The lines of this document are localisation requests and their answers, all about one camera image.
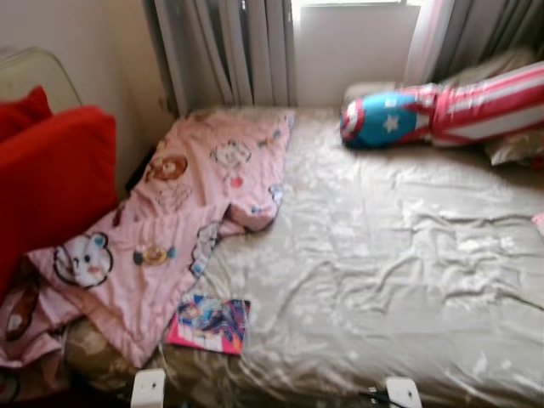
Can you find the colourful manga comic book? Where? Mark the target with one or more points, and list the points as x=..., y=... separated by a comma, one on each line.
x=208, y=325

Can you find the beige floral pillow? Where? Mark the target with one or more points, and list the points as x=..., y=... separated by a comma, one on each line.
x=514, y=146

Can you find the star striped bolster pillow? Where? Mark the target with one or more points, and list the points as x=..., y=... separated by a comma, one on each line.
x=476, y=106

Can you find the beige floral bed cover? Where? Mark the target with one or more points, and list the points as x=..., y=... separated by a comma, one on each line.
x=391, y=255

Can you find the grey pleated curtain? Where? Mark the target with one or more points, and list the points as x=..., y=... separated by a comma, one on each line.
x=497, y=34
x=221, y=51

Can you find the sheer white curtain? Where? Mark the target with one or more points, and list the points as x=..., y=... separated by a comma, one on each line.
x=427, y=38

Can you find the small cream pillow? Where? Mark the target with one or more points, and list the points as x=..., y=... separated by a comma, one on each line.
x=365, y=89

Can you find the pink cartoon print blanket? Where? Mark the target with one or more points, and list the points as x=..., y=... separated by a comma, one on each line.
x=195, y=195

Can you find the red fabric cushion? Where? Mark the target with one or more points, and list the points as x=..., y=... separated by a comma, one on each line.
x=55, y=178
x=21, y=110

